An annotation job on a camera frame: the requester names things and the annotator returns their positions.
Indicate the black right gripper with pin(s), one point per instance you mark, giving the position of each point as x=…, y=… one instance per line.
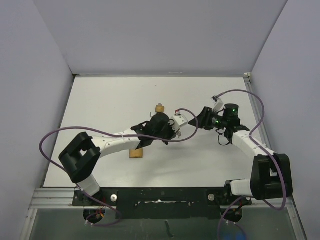
x=204, y=119

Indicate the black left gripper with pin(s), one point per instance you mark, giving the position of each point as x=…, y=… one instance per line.
x=172, y=134

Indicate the small brass padlock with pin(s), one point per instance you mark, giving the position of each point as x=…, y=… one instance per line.
x=159, y=108

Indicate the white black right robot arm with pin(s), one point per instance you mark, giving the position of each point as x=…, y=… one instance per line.
x=239, y=136

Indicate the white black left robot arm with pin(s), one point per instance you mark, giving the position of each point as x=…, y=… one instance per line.
x=81, y=155

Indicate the large brass padlock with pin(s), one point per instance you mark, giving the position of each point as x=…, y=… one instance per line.
x=136, y=153

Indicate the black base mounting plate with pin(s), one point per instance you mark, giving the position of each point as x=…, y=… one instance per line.
x=160, y=203

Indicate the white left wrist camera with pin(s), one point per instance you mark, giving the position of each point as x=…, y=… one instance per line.
x=177, y=121

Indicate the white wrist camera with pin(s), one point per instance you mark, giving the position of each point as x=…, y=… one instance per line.
x=177, y=121
x=218, y=103

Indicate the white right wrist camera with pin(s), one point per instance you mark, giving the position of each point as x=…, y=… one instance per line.
x=218, y=103

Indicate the aluminium right frame rail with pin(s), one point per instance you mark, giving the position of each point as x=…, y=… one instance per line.
x=265, y=130

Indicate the aluminium frame rail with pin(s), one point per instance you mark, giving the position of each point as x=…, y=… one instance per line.
x=51, y=216
x=265, y=130

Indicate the aluminium front frame rail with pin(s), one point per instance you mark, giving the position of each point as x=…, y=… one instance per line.
x=51, y=216

